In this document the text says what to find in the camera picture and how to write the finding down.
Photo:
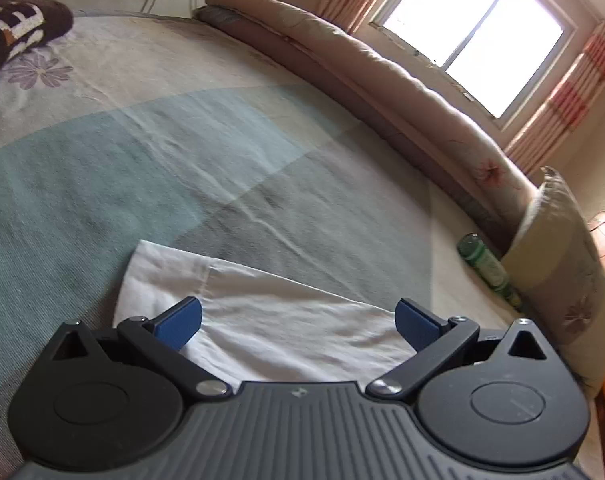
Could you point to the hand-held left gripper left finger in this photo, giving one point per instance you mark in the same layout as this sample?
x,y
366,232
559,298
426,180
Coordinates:
x,y
180,322

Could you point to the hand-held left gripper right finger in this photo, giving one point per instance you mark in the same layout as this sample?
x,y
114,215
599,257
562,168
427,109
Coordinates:
x,y
417,327

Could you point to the white long-sleeved printed shirt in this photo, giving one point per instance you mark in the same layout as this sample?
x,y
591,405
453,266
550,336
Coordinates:
x,y
282,320

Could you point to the green glass bottle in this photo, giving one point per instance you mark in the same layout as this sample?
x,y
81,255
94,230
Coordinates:
x,y
487,265

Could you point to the floral patchwork pillow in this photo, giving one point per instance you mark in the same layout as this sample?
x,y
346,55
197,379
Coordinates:
x,y
557,270

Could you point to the folded pink floral quilt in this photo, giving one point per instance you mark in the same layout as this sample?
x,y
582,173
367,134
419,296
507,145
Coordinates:
x,y
382,85

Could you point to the window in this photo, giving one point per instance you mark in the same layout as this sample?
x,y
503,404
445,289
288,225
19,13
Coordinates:
x,y
482,25

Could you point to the brown fuzzy lettered sweater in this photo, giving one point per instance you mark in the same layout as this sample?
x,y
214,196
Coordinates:
x,y
12,30

